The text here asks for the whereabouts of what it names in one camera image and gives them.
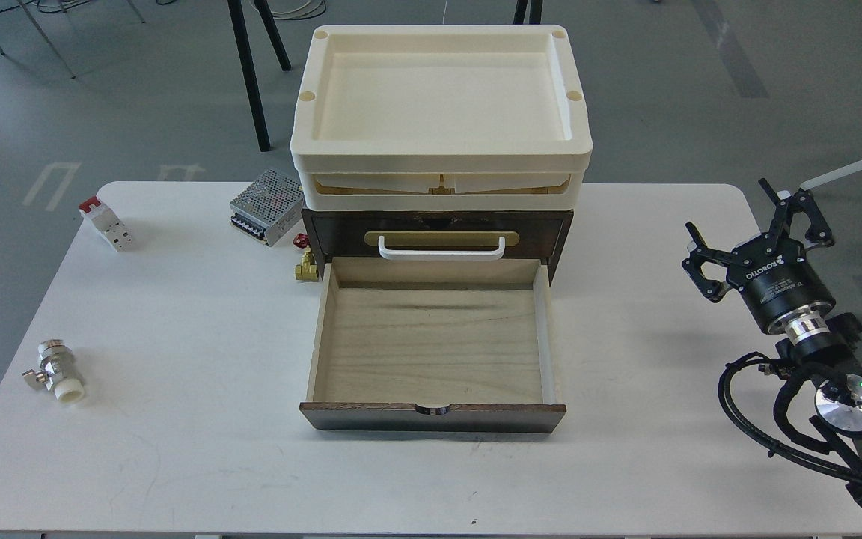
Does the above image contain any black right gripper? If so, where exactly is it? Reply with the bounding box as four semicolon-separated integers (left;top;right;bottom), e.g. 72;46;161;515
682;178;836;334

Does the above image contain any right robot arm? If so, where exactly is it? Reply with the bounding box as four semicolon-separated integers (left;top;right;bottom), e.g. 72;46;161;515
682;180;862;507

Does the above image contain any white furniture leg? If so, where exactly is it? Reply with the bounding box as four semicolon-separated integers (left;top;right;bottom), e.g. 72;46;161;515
799;160;862;190

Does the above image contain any open wooden drawer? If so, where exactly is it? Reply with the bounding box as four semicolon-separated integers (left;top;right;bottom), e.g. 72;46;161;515
299;258;567;434

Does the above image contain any cream plastic stacked tray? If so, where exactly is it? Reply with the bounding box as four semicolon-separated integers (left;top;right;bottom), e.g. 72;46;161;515
290;25;594;211

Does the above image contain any silver mesh power supply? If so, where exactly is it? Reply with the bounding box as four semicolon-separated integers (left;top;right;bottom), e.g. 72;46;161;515
230;168;305;246

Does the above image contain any black table leg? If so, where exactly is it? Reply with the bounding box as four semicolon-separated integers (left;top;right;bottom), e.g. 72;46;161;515
227;1;272;151

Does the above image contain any white red circuit breaker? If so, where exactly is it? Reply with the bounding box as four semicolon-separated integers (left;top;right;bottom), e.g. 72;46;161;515
79;197;132;250

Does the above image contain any silver metal valve fitting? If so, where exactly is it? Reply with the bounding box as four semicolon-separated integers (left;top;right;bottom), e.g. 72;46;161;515
22;340;85;404

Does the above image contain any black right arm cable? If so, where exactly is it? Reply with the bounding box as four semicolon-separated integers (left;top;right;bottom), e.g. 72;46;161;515
718;352;862;484

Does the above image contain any white drawer handle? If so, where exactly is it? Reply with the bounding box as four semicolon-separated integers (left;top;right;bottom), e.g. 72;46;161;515
379;235;507;261

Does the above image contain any brass valve red handle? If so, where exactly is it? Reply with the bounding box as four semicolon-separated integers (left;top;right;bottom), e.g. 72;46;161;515
292;233;320;282

